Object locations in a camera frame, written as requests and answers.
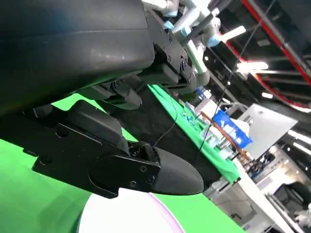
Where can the red ceiling pipe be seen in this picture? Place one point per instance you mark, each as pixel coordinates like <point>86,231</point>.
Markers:
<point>264,21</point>

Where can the white background desk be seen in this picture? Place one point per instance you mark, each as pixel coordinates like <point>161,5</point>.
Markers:
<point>257,194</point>

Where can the lilac plate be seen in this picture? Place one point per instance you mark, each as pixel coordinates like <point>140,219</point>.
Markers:
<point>126,213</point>

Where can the white cabinet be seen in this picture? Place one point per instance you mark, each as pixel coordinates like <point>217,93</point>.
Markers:
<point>267,126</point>

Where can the blue box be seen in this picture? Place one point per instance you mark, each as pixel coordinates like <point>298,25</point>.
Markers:
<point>233,131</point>

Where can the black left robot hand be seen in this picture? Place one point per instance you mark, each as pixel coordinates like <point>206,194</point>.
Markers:
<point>73,48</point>

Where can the green cloth on background table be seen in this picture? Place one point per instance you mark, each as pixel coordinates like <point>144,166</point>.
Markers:
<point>209,150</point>

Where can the ceiling light strip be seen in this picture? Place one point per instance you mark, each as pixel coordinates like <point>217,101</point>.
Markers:
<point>252,65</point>

